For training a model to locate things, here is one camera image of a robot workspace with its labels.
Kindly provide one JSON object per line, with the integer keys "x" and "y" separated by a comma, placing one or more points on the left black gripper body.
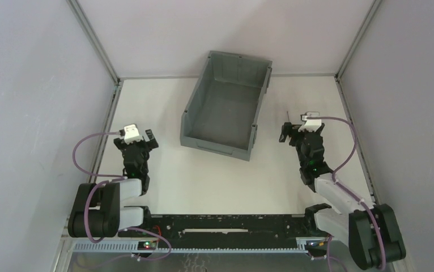
{"x": 137, "y": 146}

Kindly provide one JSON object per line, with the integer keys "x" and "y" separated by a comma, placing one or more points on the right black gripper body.
{"x": 301, "y": 134}

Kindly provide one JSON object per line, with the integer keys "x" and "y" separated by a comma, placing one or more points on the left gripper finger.
{"x": 119, "y": 143}
{"x": 151, "y": 142}

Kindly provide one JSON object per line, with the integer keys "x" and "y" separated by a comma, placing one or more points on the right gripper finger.
{"x": 320, "y": 129}
{"x": 286, "y": 129}

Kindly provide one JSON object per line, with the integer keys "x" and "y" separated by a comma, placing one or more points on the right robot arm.
{"x": 370, "y": 231}

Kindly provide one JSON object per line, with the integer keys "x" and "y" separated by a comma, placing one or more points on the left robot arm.
{"x": 98, "y": 211}

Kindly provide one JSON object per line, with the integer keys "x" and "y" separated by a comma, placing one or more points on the grey plastic storage bin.
{"x": 222, "y": 112}

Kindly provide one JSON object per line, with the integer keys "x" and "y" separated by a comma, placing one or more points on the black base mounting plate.
{"x": 233, "y": 230}

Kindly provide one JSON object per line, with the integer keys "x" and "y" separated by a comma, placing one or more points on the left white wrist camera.
{"x": 130, "y": 134}

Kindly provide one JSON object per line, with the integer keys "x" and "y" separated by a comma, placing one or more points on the grey slotted cable duct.
{"x": 132, "y": 246}

